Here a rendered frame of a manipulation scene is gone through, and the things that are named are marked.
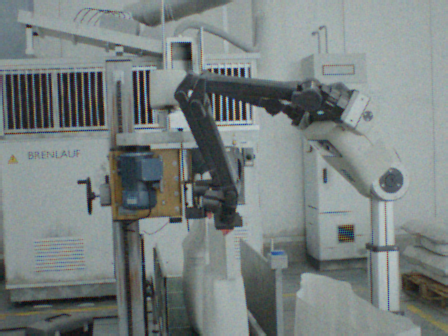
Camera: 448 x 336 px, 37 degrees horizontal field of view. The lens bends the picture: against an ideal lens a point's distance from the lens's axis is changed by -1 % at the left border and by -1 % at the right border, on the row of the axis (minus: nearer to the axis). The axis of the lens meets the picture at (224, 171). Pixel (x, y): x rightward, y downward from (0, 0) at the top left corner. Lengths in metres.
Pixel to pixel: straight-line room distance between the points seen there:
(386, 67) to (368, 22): 0.53
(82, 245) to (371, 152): 3.83
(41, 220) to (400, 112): 4.04
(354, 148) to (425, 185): 5.46
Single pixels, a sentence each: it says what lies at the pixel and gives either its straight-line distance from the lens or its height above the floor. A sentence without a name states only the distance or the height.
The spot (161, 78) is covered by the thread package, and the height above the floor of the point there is 1.64.
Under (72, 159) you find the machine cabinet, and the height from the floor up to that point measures 1.24.
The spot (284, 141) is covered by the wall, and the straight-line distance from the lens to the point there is 7.35.
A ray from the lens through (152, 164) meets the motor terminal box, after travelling 2.89.
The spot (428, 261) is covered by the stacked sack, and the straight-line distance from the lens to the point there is 5.66.
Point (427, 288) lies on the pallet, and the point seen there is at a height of 0.10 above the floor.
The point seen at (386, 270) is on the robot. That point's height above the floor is 0.85.
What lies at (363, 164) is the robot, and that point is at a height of 1.27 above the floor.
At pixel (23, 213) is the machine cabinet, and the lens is 5.96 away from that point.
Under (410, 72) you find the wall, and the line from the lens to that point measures 7.83.
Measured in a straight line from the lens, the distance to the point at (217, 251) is 2.82.
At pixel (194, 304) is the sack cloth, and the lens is 3.52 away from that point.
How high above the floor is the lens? 1.39
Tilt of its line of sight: 3 degrees down
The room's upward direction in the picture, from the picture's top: 2 degrees counter-clockwise
